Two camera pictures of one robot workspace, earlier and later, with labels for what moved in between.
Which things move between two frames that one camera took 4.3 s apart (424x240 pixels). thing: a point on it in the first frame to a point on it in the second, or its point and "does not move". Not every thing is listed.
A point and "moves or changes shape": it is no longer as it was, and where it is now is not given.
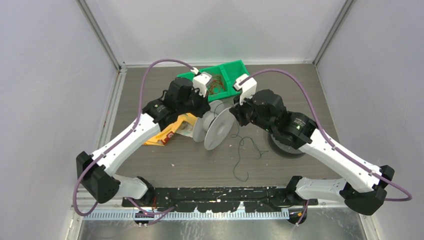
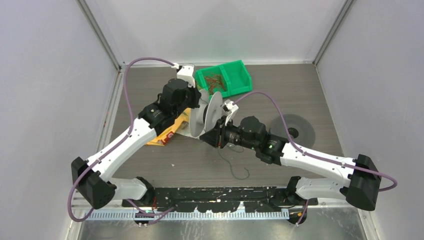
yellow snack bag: x=162 y=137 does not move
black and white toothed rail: x=220 y=199 does not move
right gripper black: x=238 y=110 to x=214 y=139
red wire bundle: x=215 y=84 does not move
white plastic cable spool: x=214 y=127 moves or changes shape
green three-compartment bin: x=223 y=77 does not move
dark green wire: x=244 y=139 moves or changes shape
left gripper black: x=204 y=106 does not move
